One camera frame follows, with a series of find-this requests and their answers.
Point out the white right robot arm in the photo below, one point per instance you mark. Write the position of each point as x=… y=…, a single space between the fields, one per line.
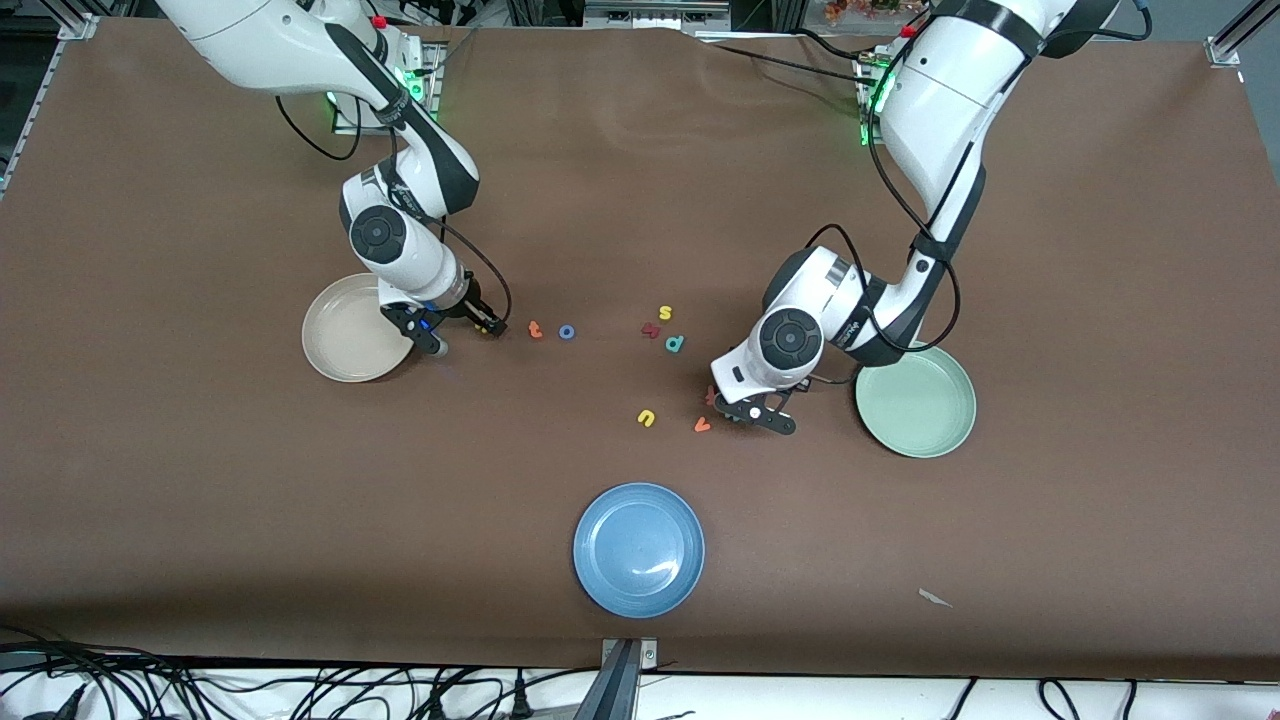
x=250 y=40

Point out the blue plate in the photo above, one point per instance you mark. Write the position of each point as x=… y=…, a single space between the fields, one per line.
x=640 y=550

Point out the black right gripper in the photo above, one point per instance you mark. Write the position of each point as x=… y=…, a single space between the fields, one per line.
x=474 y=311

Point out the beige brown plate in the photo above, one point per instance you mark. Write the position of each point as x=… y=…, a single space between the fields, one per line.
x=345 y=335

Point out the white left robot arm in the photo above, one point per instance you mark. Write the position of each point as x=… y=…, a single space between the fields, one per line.
x=940 y=110

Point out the small white paper scrap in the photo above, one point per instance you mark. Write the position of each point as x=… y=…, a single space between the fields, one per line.
x=935 y=598

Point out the silver metal box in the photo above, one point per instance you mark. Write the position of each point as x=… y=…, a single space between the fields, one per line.
x=655 y=15

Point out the pale green plate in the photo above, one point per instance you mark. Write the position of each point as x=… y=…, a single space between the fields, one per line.
x=920 y=410

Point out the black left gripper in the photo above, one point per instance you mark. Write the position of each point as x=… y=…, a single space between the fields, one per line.
x=802 y=385

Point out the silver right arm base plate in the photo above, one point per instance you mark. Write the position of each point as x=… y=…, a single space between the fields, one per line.
x=432 y=60

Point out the black aluminium frame post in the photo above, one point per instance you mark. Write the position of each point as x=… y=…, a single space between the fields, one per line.
x=770 y=12

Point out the grey aluminium profile post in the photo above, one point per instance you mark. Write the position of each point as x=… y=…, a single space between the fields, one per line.
x=615 y=690

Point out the silver metal bracket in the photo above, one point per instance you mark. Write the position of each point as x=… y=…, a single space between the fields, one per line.
x=648 y=655

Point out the orange artificial flowers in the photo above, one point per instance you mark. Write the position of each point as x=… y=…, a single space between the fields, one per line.
x=850 y=10

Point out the silver aluminium table rail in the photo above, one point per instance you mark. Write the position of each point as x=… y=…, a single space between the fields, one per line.
x=78 y=28
x=1225 y=48

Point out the brown table cover sheet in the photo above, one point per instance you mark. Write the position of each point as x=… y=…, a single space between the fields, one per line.
x=600 y=200

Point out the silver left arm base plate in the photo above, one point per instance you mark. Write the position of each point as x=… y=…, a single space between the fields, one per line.
x=868 y=70

